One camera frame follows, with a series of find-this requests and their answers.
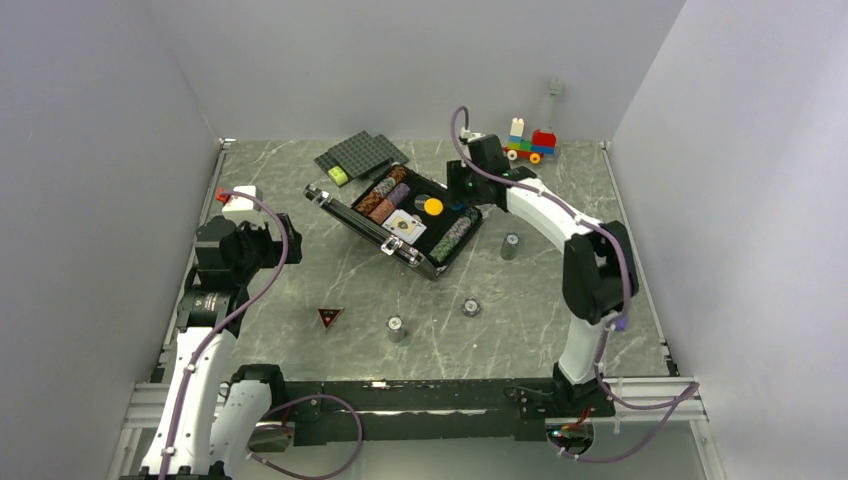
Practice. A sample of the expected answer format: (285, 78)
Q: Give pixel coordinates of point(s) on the yellow round plastic disc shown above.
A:
(433, 206)

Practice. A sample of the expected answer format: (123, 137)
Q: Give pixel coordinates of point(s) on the triangular all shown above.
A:
(329, 316)

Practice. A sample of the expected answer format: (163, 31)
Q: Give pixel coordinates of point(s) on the dark grey lego baseplate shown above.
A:
(361, 155)

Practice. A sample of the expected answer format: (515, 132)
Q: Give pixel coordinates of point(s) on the playing card deck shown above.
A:
(405, 226)

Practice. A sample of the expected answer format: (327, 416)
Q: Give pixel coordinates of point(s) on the aluminium poker case open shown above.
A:
(415, 256)

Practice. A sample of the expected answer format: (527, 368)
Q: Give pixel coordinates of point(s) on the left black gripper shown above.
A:
(274, 248)

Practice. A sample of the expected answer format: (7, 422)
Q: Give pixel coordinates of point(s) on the short chip stack centre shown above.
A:
(470, 307)

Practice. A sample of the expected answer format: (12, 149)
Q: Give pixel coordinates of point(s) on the yellow-green lego brick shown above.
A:
(338, 175)

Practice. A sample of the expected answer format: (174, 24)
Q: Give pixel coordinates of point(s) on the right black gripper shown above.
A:
(456, 170)

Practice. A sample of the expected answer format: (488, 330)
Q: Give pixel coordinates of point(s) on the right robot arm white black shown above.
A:
(598, 279)

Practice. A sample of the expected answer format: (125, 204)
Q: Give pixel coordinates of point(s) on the orange brown chip row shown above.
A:
(381, 190)

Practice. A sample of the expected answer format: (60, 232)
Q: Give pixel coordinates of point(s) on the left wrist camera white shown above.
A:
(241, 199)

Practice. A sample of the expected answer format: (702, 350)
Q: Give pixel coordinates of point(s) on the colourful lego train toy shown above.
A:
(534, 148)

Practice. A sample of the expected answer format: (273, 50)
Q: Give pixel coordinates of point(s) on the green blue chip row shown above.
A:
(454, 235)

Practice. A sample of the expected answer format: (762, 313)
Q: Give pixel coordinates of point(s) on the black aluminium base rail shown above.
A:
(520, 408)

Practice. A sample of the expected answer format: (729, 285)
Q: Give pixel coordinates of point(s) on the purple chip row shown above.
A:
(398, 194)

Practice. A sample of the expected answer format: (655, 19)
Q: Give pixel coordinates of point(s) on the red pink chip row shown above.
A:
(383, 210)

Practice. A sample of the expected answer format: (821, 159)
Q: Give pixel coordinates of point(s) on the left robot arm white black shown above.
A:
(240, 254)

